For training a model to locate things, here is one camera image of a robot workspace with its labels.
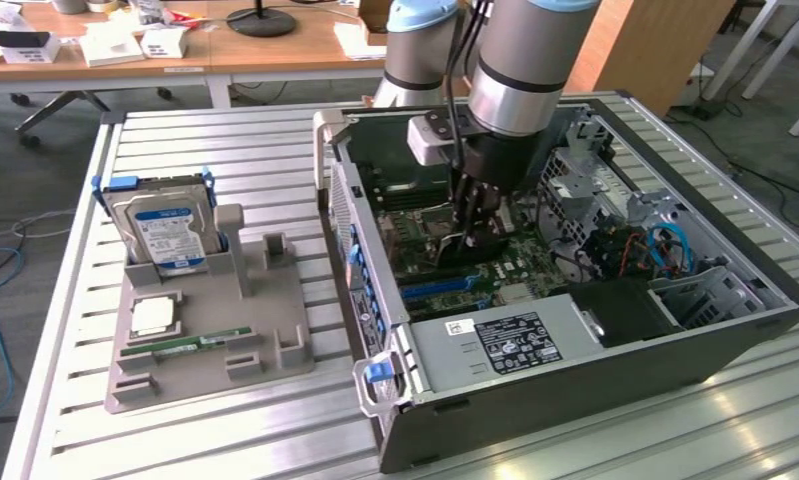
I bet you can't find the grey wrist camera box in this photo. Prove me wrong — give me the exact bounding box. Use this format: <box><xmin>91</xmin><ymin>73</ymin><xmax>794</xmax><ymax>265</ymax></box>
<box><xmin>407</xmin><ymin>110</ymin><xmax>482</xmax><ymax>166</ymax></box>

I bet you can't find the white table frame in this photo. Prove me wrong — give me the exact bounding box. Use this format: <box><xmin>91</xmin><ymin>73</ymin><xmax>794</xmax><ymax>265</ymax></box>
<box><xmin>702</xmin><ymin>0</ymin><xmax>799</xmax><ymax>101</ymax></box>

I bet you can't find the black RAM slot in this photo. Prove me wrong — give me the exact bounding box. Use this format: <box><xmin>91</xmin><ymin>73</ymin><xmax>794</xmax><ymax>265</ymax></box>
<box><xmin>378</xmin><ymin>193</ymin><xmax>455</xmax><ymax>210</ymax></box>
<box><xmin>374</xmin><ymin>181</ymin><xmax>454</xmax><ymax>197</ymax></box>

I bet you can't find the metal disk bay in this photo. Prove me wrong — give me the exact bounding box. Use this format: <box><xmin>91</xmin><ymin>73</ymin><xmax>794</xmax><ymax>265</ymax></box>
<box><xmin>649</xmin><ymin>267</ymin><xmax>772</xmax><ymax>329</ymax></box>

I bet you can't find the metal drive cage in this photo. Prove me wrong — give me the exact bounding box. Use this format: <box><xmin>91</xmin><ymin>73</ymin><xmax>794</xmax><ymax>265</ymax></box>
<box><xmin>538</xmin><ymin>144</ymin><xmax>645</xmax><ymax>251</ymax></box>

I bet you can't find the blue SATA wire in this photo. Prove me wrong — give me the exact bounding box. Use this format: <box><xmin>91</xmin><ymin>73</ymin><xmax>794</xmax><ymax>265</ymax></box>
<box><xmin>645</xmin><ymin>223</ymin><xmax>698</xmax><ymax>274</ymax></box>

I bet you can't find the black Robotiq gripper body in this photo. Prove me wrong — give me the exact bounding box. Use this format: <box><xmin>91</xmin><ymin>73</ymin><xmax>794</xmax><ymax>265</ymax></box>
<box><xmin>449</xmin><ymin>130</ymin><xmax>561</xmax><ymax>195</ymax></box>

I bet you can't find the hard disk with blue caddy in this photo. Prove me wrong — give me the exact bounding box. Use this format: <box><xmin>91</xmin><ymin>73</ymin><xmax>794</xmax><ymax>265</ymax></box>
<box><xmin>91</xmin><ymin>167</ymin><xmax>234</xmax><ymax>277</ymax></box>

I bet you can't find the grey power supply unit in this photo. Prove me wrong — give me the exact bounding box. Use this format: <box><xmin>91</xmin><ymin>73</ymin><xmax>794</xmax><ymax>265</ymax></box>
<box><xmin>398</xmin><ymin>294</ymin><xmax>605</xmax><ymax>394</ymax></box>

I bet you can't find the black power strip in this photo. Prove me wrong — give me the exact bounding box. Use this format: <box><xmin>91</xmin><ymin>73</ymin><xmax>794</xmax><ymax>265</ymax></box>
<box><xmin>665</xmin><ymin>102</ymin><xmax>718</xmax><ymax>121</ymax></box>

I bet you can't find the black fan shroud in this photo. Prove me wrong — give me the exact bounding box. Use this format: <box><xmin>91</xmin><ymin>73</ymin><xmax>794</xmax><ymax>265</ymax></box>
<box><xmin>549</xmin><ymin>278</ymin><xmax>685</xmax><ymax>349</ymax></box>

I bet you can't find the black graphics card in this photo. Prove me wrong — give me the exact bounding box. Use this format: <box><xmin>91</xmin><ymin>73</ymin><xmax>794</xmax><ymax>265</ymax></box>
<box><xmin>431</xmin><ymin>232</ymin><xmax>511</xmax><ymax>274</ymax></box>

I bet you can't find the red SATA wire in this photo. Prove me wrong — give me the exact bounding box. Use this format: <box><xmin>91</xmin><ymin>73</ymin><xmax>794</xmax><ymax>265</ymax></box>
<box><xmin>622</xmin><ymin>232</ymin><xmax>642</xmax><ymax>274</ymax></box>

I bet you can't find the green RAM stick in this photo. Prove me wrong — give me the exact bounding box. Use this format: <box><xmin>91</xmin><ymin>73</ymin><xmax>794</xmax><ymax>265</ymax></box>
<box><xmin>119</xmin><ymin>327</ymin><xmax>254</xmax><ymax>357</ymax></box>

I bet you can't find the black chair base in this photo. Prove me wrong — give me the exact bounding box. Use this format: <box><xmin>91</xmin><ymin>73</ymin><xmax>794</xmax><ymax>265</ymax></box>
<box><xmin>15</xmin><ymin>87</ymin><xmax>174</xmax><ymax>149</ymax></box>

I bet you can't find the wooden desk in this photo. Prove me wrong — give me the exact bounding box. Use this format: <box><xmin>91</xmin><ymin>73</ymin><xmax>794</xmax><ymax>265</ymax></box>
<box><xmin>0</xmin><ymin>0</ymin><xmax>474</xmax><ymax>109</ymax></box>

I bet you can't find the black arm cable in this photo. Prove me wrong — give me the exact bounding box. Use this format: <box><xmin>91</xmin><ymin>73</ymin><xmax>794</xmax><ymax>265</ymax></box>
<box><xmin>443</xmin><ymin>0</ymin><xmax>495</xmax><ymax>174</ymax></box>

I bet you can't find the green motherboard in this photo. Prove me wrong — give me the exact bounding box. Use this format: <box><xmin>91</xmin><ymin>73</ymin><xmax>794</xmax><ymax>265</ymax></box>
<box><xmin>370</xmin><ymin>177</ymin><xmax>578</xmax><ymax>324</ymax></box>

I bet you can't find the small white box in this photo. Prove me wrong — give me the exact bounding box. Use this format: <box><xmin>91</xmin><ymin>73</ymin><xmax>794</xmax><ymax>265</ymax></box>
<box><xmin>139</xmin><ymin>27</ymin><xmax>191</xmax><ymax>60</ymax></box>

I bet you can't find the grey parts rack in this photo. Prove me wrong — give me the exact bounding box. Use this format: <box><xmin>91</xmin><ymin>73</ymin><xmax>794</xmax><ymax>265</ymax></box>
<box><xmin>103</xmin><ymin>202</ymin><xmax>319</xmax><ymax>415</ymax></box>

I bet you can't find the white paper stack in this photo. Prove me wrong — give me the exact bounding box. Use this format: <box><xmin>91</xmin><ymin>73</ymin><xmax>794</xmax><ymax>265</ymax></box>
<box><xmin>334</xmin><ymin>22</ymin><xmax>391</xmax><ymax>61</ymax></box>

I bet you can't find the silver CPU chip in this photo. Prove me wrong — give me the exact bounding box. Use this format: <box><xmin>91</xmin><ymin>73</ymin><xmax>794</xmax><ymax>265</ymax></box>
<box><xmin>130</xmin><ymin>298</ymin><xmax>178</xmax><ymax>337</ymax></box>

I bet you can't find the brown cardboard box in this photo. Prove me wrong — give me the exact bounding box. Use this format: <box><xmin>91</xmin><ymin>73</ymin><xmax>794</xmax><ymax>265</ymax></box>
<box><xmin>358</xmin><ymin>0</ymin><xmax>393</xmax><ymax>34</ymax></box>

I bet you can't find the blue PCIe expansion slot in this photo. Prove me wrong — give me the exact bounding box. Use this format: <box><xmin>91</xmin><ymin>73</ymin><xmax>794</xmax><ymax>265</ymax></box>
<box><xmin>398</xmin><ymin>276</ymin><xmax>486</xmax><ymax>302</ymax></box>

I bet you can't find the flat white box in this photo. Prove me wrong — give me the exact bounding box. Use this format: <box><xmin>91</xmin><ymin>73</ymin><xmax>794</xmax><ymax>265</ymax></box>
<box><xmin>78</xmin><ymin>23</ymin><xmax>149</xmax><ymax>69</ymax></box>

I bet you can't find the CPU socket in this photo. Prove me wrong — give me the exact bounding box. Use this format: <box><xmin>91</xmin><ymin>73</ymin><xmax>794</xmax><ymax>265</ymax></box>
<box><xmin>417</xmin><ymin>203</ymin><xmax>458</xmax><ymax>246</ymax></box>

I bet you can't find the open black PC case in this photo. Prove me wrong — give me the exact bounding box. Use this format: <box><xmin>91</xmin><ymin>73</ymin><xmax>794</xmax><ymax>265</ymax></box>
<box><xmin>311</xmin><ymin>97</ymin><xmax>799</xmax><ymax>475</ymax></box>

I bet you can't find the black lamp base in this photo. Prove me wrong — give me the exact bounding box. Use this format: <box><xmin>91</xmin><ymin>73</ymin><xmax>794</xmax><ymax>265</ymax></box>
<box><xmin>226</xmin><ymin>0</ymin><xmax>299</xmax><ymax>39</ymax></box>

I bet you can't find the labelled box with black lid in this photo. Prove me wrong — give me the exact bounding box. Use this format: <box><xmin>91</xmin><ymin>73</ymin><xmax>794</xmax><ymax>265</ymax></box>
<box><xmin>0</xmin><ymin>29</ymin><xmax>63</xmax><ymax>65</ymax></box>

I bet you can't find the white floor cable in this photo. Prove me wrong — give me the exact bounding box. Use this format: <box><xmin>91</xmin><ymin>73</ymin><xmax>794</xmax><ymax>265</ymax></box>
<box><xmin>0</xmin><ymin>207</ymin><xmax>74</xmax><ymax>239</ymax></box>

